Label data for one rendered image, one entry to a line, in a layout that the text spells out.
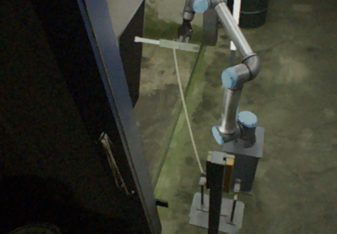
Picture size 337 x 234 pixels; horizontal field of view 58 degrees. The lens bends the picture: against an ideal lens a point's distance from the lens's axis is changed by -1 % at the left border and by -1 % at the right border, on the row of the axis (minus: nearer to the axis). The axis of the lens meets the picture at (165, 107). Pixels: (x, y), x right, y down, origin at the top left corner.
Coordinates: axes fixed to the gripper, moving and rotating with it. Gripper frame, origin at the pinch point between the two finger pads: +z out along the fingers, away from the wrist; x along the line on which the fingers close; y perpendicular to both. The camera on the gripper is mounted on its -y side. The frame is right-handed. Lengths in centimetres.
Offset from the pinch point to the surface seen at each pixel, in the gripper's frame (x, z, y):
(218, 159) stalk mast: 20, 19, -119
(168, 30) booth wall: -62, 23, 218
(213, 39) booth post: -119, 19, 186
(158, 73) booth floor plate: -42, 71, 162
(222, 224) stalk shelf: -20, 88, -87
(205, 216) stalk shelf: -12, 89, -79
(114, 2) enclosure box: 51, -20, 16
